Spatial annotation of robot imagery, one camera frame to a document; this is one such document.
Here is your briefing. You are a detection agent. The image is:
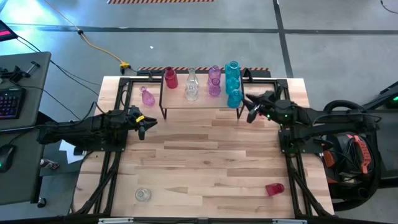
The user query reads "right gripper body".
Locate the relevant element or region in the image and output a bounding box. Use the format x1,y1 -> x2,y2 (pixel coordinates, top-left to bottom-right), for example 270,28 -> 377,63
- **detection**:
262,92 -> 310,125

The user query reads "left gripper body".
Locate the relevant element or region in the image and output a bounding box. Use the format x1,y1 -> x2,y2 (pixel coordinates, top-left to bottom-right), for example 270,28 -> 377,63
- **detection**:
123,105 -> 146,131

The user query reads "teal textured glass vase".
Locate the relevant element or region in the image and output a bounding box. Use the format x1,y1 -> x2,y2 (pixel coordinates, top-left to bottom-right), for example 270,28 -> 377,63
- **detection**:
224,60 -> 241,82
226,89 -> 244,109
225,76 -> 241,96

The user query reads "purple swirl glass vase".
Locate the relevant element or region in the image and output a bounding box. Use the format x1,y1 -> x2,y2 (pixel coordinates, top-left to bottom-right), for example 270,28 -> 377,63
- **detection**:
208,77 -> 222,97

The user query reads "red glass bottle vase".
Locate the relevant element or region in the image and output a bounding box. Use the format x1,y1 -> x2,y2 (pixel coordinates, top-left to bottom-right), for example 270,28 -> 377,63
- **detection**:
265,182 -> 285,197
164,67 -> 179,90

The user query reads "purple ribbed glass vase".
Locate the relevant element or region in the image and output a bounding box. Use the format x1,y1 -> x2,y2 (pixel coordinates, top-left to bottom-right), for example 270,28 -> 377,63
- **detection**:
207,65 -> 222,85

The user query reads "clear faceted glass vase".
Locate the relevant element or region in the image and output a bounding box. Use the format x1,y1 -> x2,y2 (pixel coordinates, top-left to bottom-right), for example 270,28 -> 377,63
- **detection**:
185,82 -> 199,102

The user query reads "clear flared glass vase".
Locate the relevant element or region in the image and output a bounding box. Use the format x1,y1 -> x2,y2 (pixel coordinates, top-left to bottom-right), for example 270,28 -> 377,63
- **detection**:
186,67 -> 200,90

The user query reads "clear wide glass vase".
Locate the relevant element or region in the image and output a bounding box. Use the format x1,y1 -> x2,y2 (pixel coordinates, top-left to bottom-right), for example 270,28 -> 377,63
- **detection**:
134,187 -> 152,202

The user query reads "pink conical glass vase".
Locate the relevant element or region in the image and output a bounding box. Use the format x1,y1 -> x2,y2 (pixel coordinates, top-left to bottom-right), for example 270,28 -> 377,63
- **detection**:
139,86 -> 156,108

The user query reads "white paper sheet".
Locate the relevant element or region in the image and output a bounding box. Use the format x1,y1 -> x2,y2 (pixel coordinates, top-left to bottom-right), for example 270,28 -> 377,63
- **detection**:
58,139 -> 85,165

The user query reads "black and orange device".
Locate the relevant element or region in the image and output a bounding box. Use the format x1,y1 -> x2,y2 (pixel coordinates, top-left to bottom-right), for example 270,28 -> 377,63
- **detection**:
322,130 -> 374,187

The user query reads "small dark bottle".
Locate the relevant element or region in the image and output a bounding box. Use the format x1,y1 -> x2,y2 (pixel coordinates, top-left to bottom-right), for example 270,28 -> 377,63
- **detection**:
39,157 -> 60,171

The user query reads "gray desk top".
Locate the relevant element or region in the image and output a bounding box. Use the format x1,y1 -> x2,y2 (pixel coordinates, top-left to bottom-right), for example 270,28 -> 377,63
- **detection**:
0,126 -> 48,207
369,108 -> 398,189
0,51 -> 52,132

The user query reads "black stand with green light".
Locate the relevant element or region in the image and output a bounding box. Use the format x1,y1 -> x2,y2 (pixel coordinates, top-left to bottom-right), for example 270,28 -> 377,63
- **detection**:
341,80 -> 398,123

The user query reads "black backlit keyboard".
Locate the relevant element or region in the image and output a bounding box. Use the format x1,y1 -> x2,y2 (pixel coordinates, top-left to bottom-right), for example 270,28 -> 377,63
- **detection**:
0,87 -> 27,121

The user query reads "black desk clamp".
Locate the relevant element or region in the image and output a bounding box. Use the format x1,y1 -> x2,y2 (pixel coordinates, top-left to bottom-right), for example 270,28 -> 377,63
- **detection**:
0,60 -> 41,83

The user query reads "black computer mouse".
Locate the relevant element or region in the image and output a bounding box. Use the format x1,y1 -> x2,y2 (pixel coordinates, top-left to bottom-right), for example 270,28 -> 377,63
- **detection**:
0,144 -> 17,174

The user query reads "black screen with red bar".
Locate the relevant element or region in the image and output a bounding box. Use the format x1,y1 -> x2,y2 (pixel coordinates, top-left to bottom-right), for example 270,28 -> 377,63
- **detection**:
0,19 -> 19,42

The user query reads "black metal table frame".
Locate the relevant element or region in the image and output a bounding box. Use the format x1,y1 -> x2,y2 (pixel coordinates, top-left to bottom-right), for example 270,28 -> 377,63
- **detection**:
73,76 -> 335,218

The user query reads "wooden shelf black metal frame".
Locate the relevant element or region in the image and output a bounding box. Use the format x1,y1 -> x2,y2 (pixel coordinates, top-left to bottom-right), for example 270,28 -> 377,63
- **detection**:
158,70 -> 246,121

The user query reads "yellow extension cable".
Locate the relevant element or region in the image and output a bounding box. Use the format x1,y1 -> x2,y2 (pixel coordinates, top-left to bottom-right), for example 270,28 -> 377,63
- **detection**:
43,0 -> 131,71

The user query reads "silver metal bracket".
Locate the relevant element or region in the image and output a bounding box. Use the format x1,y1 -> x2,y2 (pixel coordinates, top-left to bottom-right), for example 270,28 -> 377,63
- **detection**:
98,217 -> 134,224
272,218 -> 308,224

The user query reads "thick black hose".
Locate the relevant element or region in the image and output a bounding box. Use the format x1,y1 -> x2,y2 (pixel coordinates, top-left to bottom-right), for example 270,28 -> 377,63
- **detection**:
323,99 -> 382,212

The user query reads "thin black floor cable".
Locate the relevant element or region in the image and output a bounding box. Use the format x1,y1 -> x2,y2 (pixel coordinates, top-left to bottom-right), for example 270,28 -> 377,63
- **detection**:
17,35 -> 102,96

